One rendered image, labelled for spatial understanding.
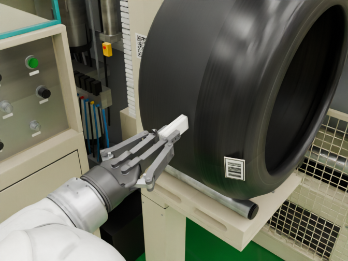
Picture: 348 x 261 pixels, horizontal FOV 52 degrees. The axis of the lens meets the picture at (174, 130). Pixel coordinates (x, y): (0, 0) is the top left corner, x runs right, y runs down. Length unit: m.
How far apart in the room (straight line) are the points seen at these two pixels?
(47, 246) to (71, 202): 0.17
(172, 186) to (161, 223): 0.37
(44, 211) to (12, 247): 0.15
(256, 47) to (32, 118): 0.78
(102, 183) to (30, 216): 0.12
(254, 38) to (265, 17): 0.04
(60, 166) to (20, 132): 0.18
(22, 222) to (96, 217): 0.11
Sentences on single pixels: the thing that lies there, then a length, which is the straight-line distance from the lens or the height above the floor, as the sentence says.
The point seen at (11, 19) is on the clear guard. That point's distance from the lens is 1.07.
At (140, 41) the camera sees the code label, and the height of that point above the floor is 1.24.
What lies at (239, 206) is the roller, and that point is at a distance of 0.96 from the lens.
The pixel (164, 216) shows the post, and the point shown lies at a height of 0.58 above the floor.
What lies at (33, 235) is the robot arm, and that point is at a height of 1.30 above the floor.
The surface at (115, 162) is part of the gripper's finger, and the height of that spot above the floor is 1.21.
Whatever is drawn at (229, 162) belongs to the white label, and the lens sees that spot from 0.71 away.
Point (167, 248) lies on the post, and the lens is 1.52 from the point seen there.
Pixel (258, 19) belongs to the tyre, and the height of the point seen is 1.40.
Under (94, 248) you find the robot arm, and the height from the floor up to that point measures 1.29.
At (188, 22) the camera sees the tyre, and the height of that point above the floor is 1.38.
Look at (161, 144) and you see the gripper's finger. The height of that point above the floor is 1.21.
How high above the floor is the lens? 1.59
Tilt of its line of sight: 33 degrees down
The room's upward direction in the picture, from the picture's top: straight up
